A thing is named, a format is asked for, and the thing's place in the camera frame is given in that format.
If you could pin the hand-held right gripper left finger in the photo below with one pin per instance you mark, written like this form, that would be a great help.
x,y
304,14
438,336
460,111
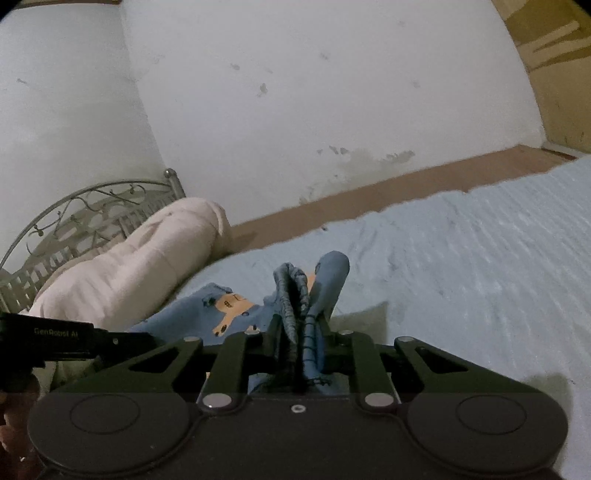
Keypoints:
x,y
271,344

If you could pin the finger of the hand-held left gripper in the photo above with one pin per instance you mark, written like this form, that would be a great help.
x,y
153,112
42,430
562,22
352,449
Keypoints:
x,y
129,344

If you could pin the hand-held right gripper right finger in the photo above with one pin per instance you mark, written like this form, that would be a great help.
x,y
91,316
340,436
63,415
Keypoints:
x,y
328,344

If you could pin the blue printed pants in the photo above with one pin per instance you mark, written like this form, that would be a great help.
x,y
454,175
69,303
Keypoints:
x,y
231,309

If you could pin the person's left hand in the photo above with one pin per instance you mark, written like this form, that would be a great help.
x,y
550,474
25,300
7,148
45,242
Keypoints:
x,y
16,420

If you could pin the cream rolled pillow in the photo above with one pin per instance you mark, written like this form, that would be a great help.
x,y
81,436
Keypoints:
x,y
138,263

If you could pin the metal bed headboard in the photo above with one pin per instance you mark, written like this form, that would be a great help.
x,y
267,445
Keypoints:
x,y
69,217

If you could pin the light blue bed sheet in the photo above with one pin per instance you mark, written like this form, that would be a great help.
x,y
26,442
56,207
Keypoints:
x,y
461,277

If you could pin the brown mattress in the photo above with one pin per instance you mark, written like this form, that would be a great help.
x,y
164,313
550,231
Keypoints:
x,y
369,189

